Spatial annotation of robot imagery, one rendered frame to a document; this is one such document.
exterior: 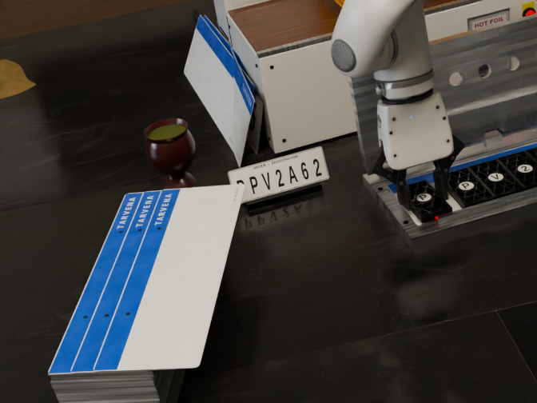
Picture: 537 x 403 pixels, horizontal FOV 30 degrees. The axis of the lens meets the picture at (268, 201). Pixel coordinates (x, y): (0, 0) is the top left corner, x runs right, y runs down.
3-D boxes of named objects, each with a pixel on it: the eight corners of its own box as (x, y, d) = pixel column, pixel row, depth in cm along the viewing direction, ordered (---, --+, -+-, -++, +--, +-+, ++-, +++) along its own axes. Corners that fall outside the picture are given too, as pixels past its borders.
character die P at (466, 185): (465, 212, 148) (464, 205, 147) (439, 181, 156) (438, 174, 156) (495, 203, 149) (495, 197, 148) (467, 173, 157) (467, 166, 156)
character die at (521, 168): (525, 194, 150) (525, 187, 149) (496, 165, 158) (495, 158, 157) (555, 185, 150) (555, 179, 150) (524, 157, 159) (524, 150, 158)
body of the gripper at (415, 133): (381, 101, 140) (394, 175, 144) (448, 82, 142) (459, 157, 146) (364, 91, 147) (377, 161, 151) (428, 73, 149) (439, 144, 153)
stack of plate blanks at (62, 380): (169, 432, 122) (152, 370, 117) (68, 434, 124) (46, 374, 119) (220, 241, 155) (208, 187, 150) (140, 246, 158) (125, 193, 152)
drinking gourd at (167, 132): (145, 196, 171) (131, 140, 165) (168, 170, 177) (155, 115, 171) (190, 200, 167) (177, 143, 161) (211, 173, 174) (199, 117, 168)
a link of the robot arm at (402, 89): (383, 86, 139) (386, 107, 140) (442, 70, 141) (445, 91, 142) (363, 76, 147) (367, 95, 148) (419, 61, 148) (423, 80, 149)
